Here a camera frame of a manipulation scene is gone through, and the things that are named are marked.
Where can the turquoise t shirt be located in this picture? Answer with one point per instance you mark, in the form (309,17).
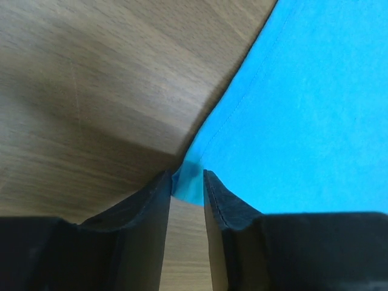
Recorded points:
(302,126)

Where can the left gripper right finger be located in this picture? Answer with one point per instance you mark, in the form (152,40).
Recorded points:
(249,250)

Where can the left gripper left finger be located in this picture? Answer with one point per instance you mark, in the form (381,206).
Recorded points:
(121,248)

